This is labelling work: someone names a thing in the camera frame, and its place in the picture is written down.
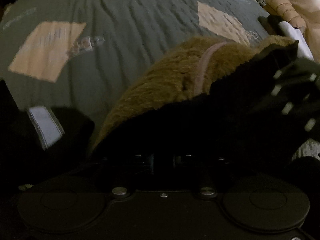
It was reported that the black folded garment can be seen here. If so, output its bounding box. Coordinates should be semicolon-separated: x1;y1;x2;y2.
257;15;284;37

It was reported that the grey patchwork quilt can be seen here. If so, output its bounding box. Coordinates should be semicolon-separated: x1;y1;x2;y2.
0;0;274;145

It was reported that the tan fleece jacket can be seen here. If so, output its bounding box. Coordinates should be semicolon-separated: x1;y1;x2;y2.
91;36;300;160

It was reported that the beige curtain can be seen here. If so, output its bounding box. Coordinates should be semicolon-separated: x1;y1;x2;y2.
285;0;320;63

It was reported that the tan ribbed cushion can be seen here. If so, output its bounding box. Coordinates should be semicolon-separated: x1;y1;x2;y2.
265;0;307;29

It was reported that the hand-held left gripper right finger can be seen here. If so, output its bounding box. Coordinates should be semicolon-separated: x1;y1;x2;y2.
172;153;240;198

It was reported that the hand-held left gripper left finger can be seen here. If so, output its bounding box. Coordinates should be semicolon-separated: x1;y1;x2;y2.
75;152;157;199

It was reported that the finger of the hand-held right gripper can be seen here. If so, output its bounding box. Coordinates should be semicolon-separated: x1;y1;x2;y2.
269;58;320;135

